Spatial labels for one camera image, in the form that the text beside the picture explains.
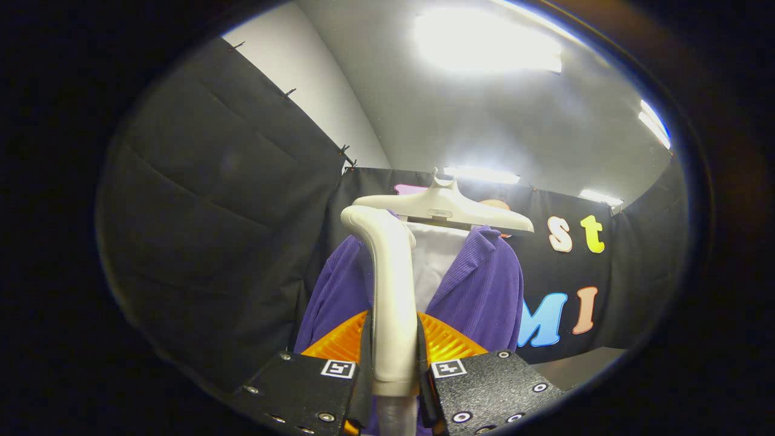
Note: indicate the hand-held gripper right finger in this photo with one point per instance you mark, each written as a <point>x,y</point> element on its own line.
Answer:
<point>484,393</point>

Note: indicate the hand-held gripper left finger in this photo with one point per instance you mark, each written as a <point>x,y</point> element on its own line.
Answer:
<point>303,393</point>

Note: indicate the white garment steamer head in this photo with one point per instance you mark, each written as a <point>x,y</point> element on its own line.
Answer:
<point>393,303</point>

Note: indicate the cream clothes hanger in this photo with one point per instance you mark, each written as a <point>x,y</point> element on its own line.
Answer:
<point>448,203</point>

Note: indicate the grey drawer cabinet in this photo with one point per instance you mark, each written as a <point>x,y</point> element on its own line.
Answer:
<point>575,366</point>

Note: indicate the large ceiling light panel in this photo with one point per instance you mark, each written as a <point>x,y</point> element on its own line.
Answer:
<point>484,39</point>

